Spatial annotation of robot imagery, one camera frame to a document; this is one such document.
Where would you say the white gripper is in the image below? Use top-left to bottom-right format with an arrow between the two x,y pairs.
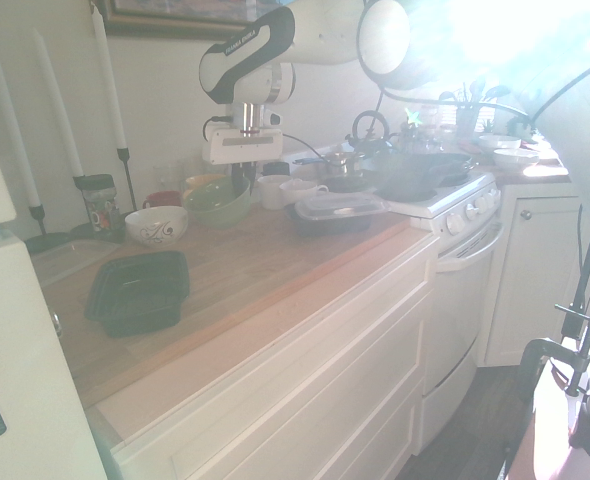
202,127 -> 284,195

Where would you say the green ceramic bowl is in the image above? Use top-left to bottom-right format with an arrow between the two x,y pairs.
182,175 -> 253,230

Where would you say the white mug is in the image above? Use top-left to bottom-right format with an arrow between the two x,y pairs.
278,179 -> 331,208
256,174 -> 292,211

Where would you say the yellow bowl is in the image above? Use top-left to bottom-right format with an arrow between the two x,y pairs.
183,173 -> 227,195

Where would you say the clear drinking glass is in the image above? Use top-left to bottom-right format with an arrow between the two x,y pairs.
153,164 -> 182,194
176,156 -> 202,181

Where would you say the red mug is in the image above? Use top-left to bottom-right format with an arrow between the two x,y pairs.
141,190 -> 184,211

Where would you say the black plastic food container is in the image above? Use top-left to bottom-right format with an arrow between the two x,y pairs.
83,250 -> 191,339
283,201 -> 375,238

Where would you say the clear plastic container lid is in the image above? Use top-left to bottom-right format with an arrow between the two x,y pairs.
29,238 -> 123,289
294,193 -> 392,222

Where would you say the white bowl with swirl print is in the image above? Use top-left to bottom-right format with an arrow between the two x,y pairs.
124,204 -> 190,249

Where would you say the small black skillet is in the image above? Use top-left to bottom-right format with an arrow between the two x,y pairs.
319,174 -> 372,194

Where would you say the blue and black kettle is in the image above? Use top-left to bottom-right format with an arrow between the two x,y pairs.
345,109 -> 392,152

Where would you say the glass jar with black lid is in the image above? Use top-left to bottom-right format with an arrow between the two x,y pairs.
74,173 -> 125,234

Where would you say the tall white candle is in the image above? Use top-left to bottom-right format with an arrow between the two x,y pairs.
0,49 -> 42,209
30,27 -> 85,179
89,1 -> 128,150

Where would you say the framed painting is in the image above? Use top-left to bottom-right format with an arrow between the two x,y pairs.
97,0 -> 287,42

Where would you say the black wok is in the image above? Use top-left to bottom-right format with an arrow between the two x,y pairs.
371,151 -> 479,200

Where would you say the white drawer cabinet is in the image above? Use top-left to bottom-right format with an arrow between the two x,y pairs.
94,234 -> 442,480

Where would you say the pale utensil crock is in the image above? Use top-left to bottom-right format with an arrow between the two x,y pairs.
455,107 -> 480,137

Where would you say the white kitchen stove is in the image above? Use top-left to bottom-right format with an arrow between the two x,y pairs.
284,144 -> 507,454

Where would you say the white cabinet with knob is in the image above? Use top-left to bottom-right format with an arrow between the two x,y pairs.
481,181 -> 590,369

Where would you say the black metal clamp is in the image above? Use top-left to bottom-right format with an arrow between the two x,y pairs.
517,301 -> 590,407

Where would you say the steel saucepan with blue handle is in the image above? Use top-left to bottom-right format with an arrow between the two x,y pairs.
294,151 -> 367,178

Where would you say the black camera stand pole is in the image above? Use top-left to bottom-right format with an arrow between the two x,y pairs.
554,189 -> 590,341

